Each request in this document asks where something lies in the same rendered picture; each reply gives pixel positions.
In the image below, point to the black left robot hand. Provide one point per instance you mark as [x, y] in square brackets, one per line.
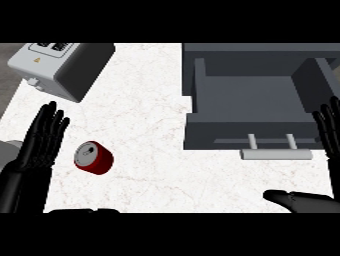
[35, 146]

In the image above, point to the red can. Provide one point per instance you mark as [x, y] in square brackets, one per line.
[94, 159]

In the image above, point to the dark grey open drawer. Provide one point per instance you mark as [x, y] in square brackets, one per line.
[248, 96]

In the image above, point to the dark grey drawer front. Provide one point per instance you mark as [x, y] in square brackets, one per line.
[226, 131]

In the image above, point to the grey boxy appliance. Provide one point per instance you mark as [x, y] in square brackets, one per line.
[55, 71]

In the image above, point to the dark grey cabinet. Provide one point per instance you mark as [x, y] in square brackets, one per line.
[266, 53]

